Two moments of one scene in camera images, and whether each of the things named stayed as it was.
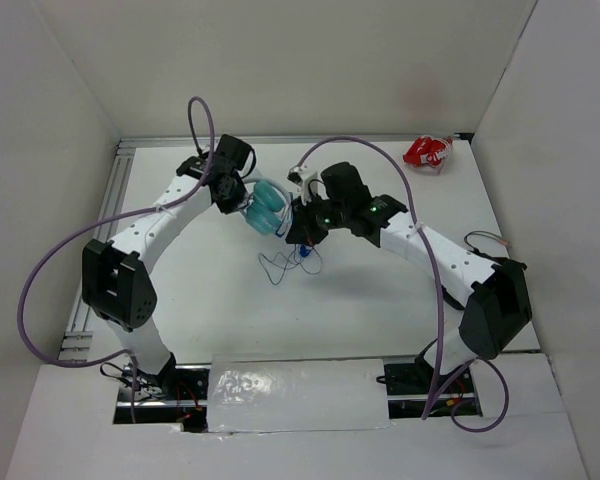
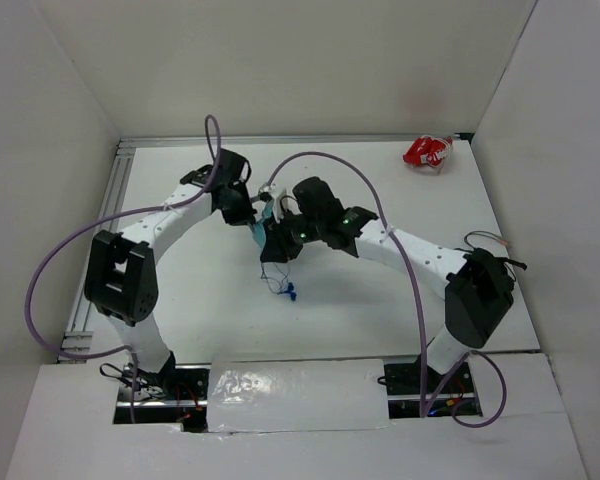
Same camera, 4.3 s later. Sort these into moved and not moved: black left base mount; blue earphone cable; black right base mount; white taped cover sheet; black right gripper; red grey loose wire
Moved: black right gripper; blue earphone cable
Not moved: black right base mount; black left base mount; white taped cover sheet; red grey loose wire
